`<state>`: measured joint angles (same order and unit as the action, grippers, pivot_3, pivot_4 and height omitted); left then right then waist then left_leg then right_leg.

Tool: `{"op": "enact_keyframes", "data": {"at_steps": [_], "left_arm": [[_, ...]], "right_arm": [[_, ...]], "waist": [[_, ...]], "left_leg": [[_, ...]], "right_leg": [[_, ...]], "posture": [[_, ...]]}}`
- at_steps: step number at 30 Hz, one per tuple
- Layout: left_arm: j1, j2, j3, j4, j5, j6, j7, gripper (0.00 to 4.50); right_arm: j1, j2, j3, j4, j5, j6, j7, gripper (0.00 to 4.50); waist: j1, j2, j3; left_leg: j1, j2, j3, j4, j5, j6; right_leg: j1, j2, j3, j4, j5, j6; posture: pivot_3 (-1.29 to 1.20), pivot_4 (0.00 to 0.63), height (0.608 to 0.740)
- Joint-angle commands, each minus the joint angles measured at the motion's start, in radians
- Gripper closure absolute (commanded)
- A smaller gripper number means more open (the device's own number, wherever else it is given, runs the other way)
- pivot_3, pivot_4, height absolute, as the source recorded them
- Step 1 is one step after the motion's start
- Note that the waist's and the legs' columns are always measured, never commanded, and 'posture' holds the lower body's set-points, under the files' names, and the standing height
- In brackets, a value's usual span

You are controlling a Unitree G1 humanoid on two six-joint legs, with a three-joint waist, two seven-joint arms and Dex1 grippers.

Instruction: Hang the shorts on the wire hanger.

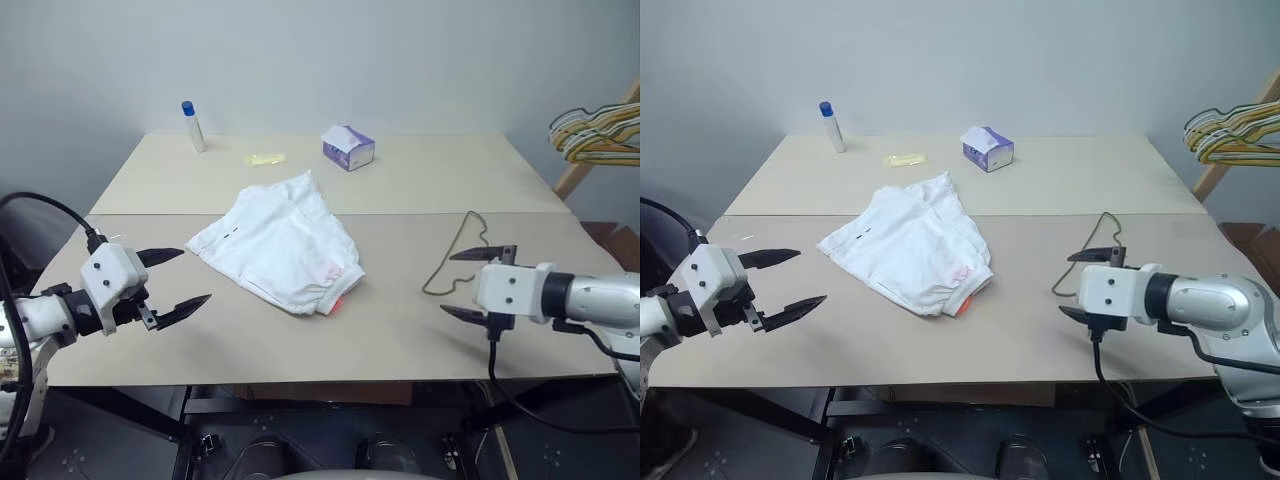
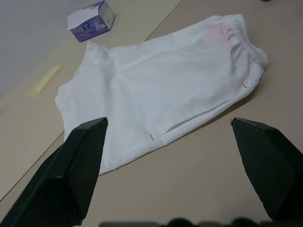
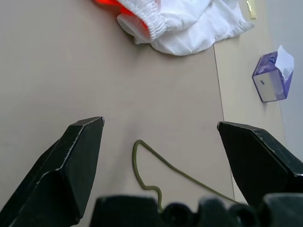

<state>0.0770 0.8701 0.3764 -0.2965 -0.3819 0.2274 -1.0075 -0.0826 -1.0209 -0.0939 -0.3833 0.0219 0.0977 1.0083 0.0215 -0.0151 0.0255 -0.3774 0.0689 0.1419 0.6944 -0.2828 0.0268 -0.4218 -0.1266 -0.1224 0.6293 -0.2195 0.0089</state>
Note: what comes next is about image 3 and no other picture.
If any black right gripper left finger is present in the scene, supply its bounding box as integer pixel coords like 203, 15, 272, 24
0, 116, 105, 227

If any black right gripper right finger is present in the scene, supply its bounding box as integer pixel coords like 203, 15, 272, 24
216, 121, 303, 206

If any olive green wire hanger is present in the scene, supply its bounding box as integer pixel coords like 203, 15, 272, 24
132, 139, 240, 212

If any white cloth garment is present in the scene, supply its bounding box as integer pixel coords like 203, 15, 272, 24
91, 0, 256, 56

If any purple tissue box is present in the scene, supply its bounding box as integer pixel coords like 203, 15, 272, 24
251, 44, 295, 103

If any yellow plastic packet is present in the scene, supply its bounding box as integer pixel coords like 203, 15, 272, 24
245, 0, 258, 19

